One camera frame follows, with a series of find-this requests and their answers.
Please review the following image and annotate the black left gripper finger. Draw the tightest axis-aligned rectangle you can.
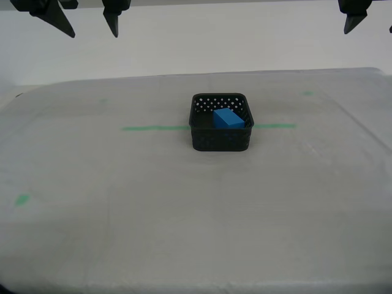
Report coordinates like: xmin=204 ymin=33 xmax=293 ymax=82
xmin=9 ymin=0 xmax=76 ymax=39
xmin=101 ymin=0 xmax=132 ymax=39

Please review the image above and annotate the blue rectangular block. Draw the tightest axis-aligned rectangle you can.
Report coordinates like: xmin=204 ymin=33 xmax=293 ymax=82
xmin=213 ymin=107 xmax=246 ymax=129

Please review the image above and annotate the black perforated plastic basket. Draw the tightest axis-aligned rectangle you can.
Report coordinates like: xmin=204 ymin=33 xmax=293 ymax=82
xmin=189 ymin=92 xmax=255 ymax=153

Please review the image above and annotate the long green tape strip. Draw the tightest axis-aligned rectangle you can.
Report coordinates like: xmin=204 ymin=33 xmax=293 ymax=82
xmin=121 ymin=123 xmax=297 ymax=132

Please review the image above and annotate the white woven table cover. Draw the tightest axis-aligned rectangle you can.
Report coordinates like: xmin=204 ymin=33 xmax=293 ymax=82
xmin=0 ymin=67 xmax=392 ymax=294

